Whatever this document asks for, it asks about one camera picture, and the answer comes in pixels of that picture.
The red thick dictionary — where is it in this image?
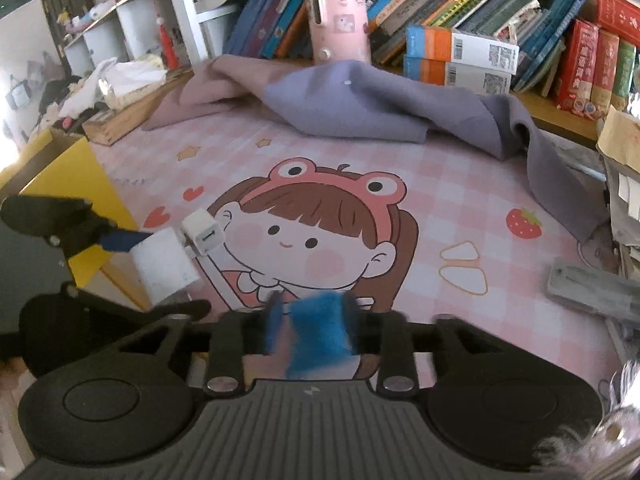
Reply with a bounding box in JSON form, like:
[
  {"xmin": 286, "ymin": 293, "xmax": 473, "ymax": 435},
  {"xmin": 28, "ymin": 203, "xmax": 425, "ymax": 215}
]
[
  {"xmin": 555, "ymin": 19, "xmax": 600, "ymax": 112},
  {"xmin": 590, "ymin": 29, "xmax": 621, "ymax": 120}
]

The yellow cardboard box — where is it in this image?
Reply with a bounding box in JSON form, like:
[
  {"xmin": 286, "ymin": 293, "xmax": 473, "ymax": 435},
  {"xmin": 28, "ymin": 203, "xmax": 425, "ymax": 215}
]
[{"xmin": 0, "ymin": 130, "xmax": 151, "ymax": 311}]

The pink cartoon pen holder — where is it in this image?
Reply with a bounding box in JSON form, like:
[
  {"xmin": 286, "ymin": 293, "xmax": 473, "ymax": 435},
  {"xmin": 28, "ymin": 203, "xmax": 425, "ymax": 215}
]
[{"xmin": 302, "ymin": 0, "xmax": 372, "ymax": 66}]

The white rectangular block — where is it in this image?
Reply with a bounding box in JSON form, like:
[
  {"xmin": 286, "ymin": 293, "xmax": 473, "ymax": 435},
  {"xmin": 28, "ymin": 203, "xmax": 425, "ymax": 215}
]
[{"xmin": 131, "ymin": 230, "xmax": 200, "ymax": 306}]

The white plastic bag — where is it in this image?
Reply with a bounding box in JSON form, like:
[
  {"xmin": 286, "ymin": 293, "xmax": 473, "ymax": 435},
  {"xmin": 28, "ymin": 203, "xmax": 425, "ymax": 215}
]
[{"xmin": 60, "ymin": 59, "xmax": 108, "ymax": 118}]

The white cubby shelf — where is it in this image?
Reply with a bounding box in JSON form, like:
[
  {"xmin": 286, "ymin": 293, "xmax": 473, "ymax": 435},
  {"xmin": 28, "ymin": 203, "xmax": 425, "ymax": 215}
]
[{"xmin": 62, "ymin": 0, "xmax": 201, "ymax": 78}]

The row of slanted books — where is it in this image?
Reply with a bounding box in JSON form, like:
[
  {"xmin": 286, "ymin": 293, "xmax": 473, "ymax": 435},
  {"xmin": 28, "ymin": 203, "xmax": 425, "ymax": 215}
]
[{"xmin": 220, "ymin": 0, "xmax": 586, "ymax": 93}]

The red hanging ornament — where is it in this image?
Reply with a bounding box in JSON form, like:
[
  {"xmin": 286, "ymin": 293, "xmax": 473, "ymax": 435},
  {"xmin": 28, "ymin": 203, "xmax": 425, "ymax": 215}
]
[{"xmin": 156, "ymin": 14, "xmax": 181, "ymax": 72}]

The pile of papers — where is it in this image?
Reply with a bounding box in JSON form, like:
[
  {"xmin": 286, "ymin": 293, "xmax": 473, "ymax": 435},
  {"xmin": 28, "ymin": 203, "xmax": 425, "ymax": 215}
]
[{"xmin": 595, "ymin": 150, "xmax": 640, "ymax": 281}]

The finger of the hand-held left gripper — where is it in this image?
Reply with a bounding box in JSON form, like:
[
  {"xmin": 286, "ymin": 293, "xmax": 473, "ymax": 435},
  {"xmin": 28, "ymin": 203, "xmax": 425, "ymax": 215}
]
[
  {"xmin": 60, "ymin": 282, "xmax": 213, "ymax": 341},
  {"xmin": 0, "ymin": 194, "xmax": 153, "ymax": 261}
]

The brown paper envelope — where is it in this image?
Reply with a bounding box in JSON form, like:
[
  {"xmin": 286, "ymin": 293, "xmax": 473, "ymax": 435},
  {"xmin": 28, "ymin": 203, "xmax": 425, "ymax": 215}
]
[{"xmin": 596, "ymin": 106, "xmax": 640, "ymax": 163}]

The small blue block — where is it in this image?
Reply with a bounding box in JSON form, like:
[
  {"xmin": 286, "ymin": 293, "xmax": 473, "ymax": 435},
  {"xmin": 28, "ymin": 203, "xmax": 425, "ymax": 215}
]
[{"xmin": 285, "ymin": 294, "xmax": 351, "ymax": 378}]

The wooden box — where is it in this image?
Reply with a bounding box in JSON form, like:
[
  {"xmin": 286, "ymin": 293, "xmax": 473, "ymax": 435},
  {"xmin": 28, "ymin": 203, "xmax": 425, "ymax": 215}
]
[{"xmin": 82, "ymin": 87, "xmax": 176, "ymax": 146}]

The fuzzy grey garment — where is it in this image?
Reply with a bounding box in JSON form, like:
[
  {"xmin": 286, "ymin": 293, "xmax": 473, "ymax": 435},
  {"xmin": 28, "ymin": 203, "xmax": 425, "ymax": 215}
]
[{"xmin": 530, "ymin": 360, "xmax": 640, "ymax": 480}]

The purple fleece cloth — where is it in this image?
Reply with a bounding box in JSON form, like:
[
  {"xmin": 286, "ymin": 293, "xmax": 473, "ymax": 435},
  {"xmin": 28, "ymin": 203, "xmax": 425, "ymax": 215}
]
[{"xmin": 142, "ymin": 55, "xmax": 608, "ymax": 243}]

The white charger adapter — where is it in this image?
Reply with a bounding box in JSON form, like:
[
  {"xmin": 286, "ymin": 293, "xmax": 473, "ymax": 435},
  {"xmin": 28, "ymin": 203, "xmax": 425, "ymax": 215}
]
[{"xmin": 181, "ymin": 210, "xmax": 226, "ymax": 256}]

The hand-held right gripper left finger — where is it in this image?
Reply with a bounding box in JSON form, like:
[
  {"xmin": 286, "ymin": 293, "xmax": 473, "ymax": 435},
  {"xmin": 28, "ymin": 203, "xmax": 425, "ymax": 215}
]
[{"xmin": 107, "ymin": 292, "xmax": 286, "ymax": 396}]

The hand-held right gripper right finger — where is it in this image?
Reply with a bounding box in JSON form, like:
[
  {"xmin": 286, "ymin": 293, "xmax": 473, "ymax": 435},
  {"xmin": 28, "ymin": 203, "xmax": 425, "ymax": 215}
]
[{"xmin": 342, "ymin": 295, "xmax": 506, "ymax": 396}]

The red flat book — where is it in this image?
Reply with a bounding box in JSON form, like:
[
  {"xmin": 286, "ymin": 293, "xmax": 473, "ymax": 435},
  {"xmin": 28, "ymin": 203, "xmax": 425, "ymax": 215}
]
[{"xmin": 579, "ymin": 0, "xmax": 640, "ymax": 46}]

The green thick dictionary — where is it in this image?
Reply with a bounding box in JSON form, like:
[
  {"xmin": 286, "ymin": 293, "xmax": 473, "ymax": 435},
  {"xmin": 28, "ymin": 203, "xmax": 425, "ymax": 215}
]
[{"xmin": 610, "ymin": 37, "xmax": 638, "ymax": 112}]

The orange blue white carton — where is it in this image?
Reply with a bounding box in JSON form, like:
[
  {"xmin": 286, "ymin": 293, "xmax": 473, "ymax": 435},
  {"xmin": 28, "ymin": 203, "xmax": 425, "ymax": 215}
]
[
  {"xmin": 405, "ymin": 25, "xmax": 521, "ymax": 73},
  {"xmin": 402, "ymin": 55, "xmax": 513, "ymax": 95}
]

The cream crumpled bag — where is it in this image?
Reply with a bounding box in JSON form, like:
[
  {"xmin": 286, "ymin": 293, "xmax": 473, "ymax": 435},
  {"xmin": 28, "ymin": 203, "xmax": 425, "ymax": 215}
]
[{"xmin": 102, "ymin": 55, "xmax": 168, "ymax": 110}]

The pink checked printed tablecloth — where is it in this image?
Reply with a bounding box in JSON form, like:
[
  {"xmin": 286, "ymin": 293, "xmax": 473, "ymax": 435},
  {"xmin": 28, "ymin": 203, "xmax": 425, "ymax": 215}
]
[{"xmin": 92, "ymin": 102, "xmax": 631, "ymax": 396}]

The grey flat case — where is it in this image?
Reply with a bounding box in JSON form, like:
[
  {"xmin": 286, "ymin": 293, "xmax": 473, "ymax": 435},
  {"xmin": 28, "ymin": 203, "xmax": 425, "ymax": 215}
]
[{"xmin": 545, "ymin": 257, "xmax": 640, "ymax": 321}]

